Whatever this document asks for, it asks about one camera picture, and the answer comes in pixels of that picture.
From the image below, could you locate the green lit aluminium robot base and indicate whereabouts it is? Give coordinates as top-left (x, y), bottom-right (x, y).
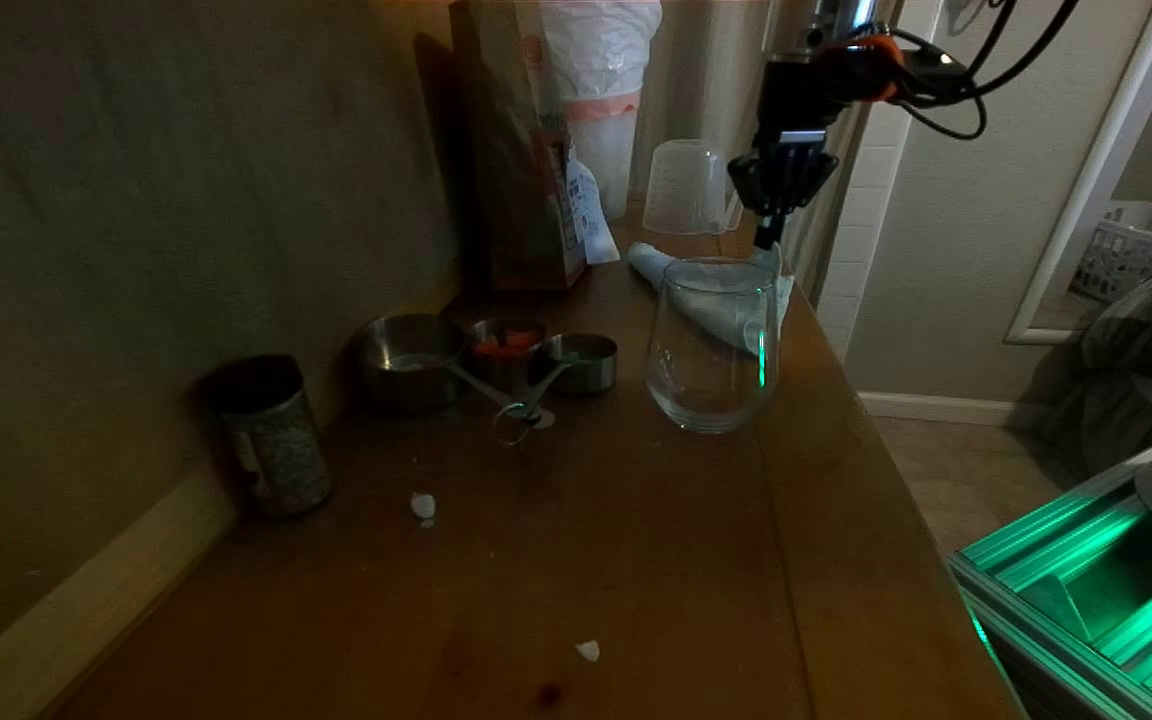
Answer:
top-left (953, 450), bottom-right (1152, 720)

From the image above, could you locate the white bin with liner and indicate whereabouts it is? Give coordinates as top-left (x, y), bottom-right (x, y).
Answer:
top-left (539, 0), bottom-right (663, 219)

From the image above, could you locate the stemless wine glass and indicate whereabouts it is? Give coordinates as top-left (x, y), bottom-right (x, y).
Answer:
top-left (645, 302), bottom-right (776, 436)

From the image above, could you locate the small steel measuring cup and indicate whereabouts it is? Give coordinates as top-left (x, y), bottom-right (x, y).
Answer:
top-left (529, 334), bottom-right (615, 403)

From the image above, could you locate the clear plastic measuring pitcher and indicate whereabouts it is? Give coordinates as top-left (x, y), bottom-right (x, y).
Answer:
top-left (642, 140), bottom-right (740, 236)

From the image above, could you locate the white crumb near can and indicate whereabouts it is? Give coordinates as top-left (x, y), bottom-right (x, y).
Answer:
top-left (410, 493), bottom-right (442, 523)

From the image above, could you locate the large steel measuring cup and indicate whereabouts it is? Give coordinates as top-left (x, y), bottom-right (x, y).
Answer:
top-left (355, 312), bottom-right (510, 418)

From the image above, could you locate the plaid blanket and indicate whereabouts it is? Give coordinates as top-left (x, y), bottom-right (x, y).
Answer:
top-left (1014, 281), bottom-right (1152, 484)

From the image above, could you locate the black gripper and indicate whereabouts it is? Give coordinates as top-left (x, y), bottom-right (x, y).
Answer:
top-left (729, 45), bottom-right (901, 248)

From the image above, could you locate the measuring cup with red bits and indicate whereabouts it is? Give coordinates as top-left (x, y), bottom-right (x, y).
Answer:
top-left (469, 317), bottom-right (545, 394)

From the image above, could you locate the white laundry basket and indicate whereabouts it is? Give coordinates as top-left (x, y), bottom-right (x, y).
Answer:
top-left (1074, 201), bottom-right (1152, 303)

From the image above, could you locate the patterned tin can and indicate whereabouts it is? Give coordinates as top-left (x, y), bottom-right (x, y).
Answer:
top-left (201, 355), bottom-right (338, 519)

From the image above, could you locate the white crumb front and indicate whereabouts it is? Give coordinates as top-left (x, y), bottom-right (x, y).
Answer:
top-left (571, 642), bottom-right (603, 666)

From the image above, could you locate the small steel measuring spoon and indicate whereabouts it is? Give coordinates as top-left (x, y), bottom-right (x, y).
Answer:
top-left (495, 399), bottom-right (556, 440)

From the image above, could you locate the light blue towel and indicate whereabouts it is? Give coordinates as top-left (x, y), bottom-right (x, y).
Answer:
top-left (624, 243), bottom-right (793, 355)

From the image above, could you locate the brown paper bag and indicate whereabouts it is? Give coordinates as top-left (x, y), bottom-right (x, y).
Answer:
top-left (415, 0), bottom-right (584, 291)

